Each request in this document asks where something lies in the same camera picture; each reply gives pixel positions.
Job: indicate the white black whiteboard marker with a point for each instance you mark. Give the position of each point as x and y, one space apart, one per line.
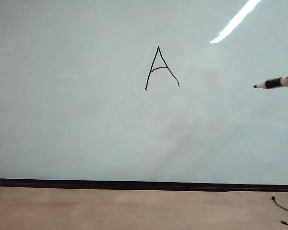
273 83

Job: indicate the large glass whiteboard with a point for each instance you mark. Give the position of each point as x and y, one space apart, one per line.
62 95

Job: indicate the black whiteboard bottom rail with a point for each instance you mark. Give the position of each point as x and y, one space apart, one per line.
86 183

